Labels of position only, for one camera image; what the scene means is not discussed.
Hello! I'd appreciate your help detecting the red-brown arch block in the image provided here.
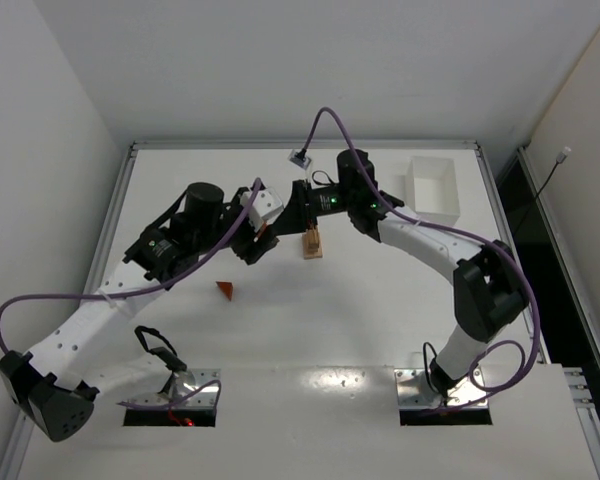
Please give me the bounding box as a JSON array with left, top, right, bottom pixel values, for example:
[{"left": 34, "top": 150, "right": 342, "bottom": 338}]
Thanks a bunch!
[{"left": 254, "top": 225, "right": 270, "bottom": 245}]

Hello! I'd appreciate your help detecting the red-brown triangle block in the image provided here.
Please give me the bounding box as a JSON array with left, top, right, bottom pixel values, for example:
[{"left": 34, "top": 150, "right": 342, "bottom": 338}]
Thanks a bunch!
[{"left": 216, "top": 281, "right": 234, "bottom": 301}]

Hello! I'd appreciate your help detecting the white plastic box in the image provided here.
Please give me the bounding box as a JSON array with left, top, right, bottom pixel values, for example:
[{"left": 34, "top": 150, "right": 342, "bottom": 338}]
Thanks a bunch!
[{"left": 405, "top": 156, "right": 461, "bottom": 227}]

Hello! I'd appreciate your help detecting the light wood numbered plank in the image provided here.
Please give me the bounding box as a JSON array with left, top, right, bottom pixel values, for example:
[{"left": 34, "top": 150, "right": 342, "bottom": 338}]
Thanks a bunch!
[{"left": 303, "top": 247, "right": 323, "bottom": 260}]

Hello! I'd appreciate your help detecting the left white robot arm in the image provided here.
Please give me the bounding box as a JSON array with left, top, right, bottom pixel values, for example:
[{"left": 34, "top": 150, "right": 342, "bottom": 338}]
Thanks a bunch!
[{"left": 0, "top": 181, "right": 284, "bottom": 442}]

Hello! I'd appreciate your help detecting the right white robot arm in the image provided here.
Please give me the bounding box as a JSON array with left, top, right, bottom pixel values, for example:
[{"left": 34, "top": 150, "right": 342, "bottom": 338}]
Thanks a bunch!
[{"left": 273, "top": 150, "right": 529, "bottom": 400}]

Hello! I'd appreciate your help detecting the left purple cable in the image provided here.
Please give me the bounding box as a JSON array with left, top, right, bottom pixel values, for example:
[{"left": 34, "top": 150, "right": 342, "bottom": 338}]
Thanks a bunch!
[{"left": 0, "top": 177, "right": 264, "bottom": 411}]

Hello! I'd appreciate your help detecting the purple cable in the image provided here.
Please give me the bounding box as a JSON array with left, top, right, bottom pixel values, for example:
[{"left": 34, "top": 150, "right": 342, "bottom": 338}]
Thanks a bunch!
[
  {"left": 0, "top": 177, "right": 264, "bottom": 411},
  {"left": 299, "top": 106, "right": 541, "bottom": 414}
]

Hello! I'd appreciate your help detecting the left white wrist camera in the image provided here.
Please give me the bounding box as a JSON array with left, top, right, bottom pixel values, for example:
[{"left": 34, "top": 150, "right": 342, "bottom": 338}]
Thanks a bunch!
[{"left": 248, "top": 188, "right": 284, "bottom": 231}]

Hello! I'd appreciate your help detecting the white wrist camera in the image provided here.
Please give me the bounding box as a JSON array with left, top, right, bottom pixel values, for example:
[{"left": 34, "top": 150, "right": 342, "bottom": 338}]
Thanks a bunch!
[
  {"left": 248, "top": 188, "right": 284, "bottom": 231},
  {"left": 288, "top": 149, "right": 313, "bottom": 171}
]

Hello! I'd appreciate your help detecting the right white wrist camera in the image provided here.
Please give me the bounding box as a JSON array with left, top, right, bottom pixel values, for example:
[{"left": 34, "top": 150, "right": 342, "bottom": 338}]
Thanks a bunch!
[{"left": 288, "top": 149, "right": 313, "bottom": 171}]

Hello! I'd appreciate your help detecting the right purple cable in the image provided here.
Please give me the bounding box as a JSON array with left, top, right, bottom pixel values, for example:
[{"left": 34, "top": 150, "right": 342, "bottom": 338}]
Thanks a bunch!
[{"left": 299, "top": 106, "right": 541, "bottom": 414}]

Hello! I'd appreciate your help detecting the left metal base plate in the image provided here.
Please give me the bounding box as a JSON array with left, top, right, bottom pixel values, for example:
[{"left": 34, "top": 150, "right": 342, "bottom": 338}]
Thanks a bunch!
[{"left": 120, "top": 369, "right": 222, "bottom": 411}]

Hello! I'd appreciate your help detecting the metal base plate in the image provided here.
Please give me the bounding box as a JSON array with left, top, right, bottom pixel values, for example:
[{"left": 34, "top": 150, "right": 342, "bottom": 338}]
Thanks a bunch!
[
  {"left": 120, "top": 369, "right": 222, "bottom": 411},
  {"left": 394, "top": 368, "right": 489, "bottom": 413}
]

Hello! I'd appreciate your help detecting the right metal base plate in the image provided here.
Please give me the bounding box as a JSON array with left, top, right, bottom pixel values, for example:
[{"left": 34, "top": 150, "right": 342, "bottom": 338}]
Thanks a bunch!
[{"left": 394, "top": 368, "right": 489, "bottom": 413}]

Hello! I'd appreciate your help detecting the black cable white plug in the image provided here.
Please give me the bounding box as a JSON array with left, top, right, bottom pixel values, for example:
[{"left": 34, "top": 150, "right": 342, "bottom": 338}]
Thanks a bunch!
[{"left": 533, "top": 146, "right": 572, "bottom": 202}]

